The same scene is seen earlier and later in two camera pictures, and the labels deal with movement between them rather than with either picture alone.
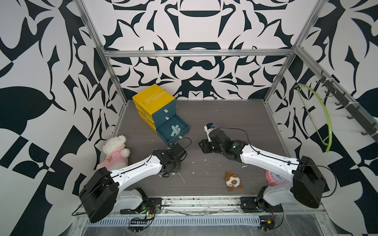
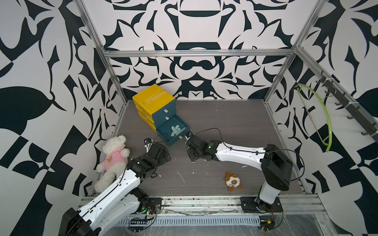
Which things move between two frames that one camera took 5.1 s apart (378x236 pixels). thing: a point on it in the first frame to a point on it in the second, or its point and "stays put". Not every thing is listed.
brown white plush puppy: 232,181 stays put
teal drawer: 164,110 stays put
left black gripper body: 176,166 to 165,159
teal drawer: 174,128 stays put
